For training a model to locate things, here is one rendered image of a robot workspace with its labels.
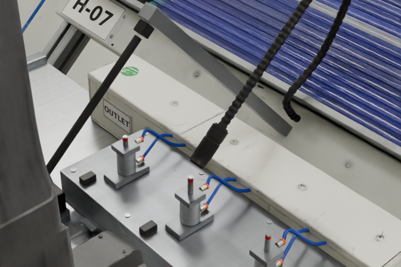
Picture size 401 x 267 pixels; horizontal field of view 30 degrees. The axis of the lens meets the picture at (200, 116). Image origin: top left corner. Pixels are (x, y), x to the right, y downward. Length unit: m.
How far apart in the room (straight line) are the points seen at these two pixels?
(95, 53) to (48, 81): 2.10
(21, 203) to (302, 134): 0.54
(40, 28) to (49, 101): 2.43
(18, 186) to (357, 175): 0.52
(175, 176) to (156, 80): 0.18
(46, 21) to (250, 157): 2.73
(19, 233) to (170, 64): 0.64
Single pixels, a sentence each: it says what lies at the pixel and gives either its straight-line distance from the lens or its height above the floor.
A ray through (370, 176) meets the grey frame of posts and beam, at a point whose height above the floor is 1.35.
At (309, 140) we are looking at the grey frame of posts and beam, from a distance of 0.93.
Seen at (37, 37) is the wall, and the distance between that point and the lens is 3.54.
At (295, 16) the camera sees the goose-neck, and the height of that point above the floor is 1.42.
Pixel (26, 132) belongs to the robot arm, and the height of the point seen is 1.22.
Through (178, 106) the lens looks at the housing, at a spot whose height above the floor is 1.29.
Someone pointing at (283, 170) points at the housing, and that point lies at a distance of 0.87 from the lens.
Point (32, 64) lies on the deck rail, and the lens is 1.20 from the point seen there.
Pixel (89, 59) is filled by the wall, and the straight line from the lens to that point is 3.28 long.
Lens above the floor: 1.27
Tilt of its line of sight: 1 degrees up
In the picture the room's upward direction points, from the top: 34 degrees clockwise
